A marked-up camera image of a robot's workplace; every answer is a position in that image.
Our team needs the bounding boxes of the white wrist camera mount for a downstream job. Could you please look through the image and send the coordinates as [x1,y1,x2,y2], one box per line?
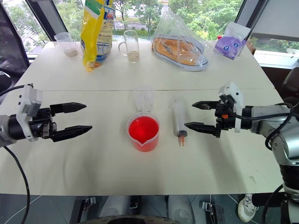
[218,81,244,133]
[16,84,43,142]

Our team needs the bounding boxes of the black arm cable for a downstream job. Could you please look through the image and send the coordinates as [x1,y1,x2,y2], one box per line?
[0,84,31,224]
[226,102,295,151]

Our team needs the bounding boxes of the small clear plastic cup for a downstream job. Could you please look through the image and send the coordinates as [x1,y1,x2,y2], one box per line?
[132,86,155,113]

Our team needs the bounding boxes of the beaker with red liquid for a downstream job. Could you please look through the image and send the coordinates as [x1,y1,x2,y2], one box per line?
[126,112,161,153]

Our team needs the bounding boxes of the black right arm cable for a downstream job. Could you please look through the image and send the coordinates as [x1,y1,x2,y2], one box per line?
[226,102,295,151]

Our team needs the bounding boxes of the clear plastic syringe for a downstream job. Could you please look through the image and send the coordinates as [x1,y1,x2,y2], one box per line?
[169,97,189,147]

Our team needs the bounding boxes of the black trouser leg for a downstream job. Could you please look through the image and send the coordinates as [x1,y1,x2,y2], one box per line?
[251,191,285,208]

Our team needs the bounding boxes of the metal table leg clamp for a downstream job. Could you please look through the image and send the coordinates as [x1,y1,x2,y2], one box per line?
[201,201,225,224]
[83,196,97,211]

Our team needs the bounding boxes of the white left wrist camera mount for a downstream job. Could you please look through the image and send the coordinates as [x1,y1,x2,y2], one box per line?
[16,84,43,142]

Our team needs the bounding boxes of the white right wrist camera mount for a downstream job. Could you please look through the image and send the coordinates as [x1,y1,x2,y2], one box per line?
[218,81,244,133]

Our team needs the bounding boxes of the clear bag with bread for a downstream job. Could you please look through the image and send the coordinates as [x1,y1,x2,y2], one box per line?
[150,10,210,72]

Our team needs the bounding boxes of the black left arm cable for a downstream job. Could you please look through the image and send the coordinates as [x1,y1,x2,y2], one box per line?
[0,84,31,224]

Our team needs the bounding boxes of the white sneaker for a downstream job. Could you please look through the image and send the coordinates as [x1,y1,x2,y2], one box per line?
[237,193,260,223]

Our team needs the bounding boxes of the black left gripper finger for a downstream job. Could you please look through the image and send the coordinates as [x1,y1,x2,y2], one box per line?
[51,125,93,143]
[50,102,87,116]

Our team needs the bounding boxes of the yellow snack bag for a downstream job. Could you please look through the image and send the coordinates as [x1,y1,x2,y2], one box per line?
[80,0,117,73]

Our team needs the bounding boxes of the glass mug with grains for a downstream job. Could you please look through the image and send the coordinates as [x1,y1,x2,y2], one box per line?
[118,29,141,63]

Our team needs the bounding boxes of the black fabric chair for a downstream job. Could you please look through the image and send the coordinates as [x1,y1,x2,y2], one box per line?
[0,0,30,96]

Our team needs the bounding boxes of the purple and white pouch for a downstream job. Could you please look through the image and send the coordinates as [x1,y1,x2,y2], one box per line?
[214,21,252,60]

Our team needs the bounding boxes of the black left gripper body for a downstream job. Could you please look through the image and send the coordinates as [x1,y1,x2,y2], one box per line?
[29,107,58,140]

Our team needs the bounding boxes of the clear measuring cup with grains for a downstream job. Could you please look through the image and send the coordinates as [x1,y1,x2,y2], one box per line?
[54,32,79,57]

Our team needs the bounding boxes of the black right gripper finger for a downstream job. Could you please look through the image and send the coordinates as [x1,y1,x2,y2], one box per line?
[192,100,220,111]
[184,122,218,136]

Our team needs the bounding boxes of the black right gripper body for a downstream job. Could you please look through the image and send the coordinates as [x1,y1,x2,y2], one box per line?
[214,95,242,139]

